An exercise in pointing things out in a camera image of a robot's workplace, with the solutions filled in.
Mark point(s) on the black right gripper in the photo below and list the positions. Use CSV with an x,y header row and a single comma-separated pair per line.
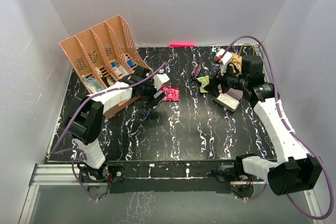
x,y
212,87

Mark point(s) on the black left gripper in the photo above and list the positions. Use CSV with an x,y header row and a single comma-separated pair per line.
x,y
155,102

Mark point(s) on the red snack packet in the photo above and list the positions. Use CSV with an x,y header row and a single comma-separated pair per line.
x,y
171,94

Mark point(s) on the yellow snack bar packet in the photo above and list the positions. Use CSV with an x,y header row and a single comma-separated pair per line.
x,y
237,62

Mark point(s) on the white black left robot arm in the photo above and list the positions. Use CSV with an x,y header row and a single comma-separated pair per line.
x,y
87,114

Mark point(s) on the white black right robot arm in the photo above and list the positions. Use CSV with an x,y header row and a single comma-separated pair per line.
x,y
295,168

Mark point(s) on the green snack packet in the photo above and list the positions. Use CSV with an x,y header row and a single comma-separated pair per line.
x,y
204,81

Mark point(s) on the purple M&M's packet far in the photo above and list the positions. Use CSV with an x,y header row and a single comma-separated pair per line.
x,y
196,70

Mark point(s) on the white red cardboard box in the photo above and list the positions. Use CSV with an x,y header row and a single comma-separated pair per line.
x,y
227,102

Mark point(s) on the blue eraser block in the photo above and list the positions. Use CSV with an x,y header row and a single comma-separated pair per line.
x,y
130,63

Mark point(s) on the white printed paper packet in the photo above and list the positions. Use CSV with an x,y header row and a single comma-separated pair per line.
x,y
119,69

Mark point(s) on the pink red marker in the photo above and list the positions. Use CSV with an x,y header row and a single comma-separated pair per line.
x,y
175,45

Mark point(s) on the blue correction tape blister pack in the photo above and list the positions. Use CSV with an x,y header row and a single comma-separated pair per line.
x,y
92,83

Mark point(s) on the peach plastic desk organizer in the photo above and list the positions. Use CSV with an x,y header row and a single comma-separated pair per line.
x,y
92,50

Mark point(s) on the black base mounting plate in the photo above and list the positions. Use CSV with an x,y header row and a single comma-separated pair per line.
x,y
120,177

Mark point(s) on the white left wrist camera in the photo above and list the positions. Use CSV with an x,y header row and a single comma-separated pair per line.
x,y
160,79

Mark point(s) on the aluminium frame rail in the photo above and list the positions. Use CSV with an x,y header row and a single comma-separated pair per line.
x,y
195,128

